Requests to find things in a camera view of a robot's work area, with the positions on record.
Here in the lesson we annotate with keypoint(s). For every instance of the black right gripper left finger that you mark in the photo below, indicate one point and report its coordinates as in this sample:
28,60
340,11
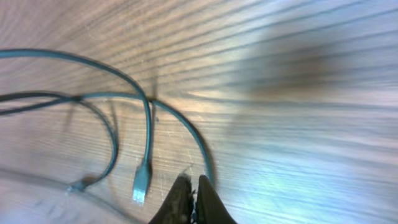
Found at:
177,207

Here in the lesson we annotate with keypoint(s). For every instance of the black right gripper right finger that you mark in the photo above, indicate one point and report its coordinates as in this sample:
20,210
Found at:
209,207

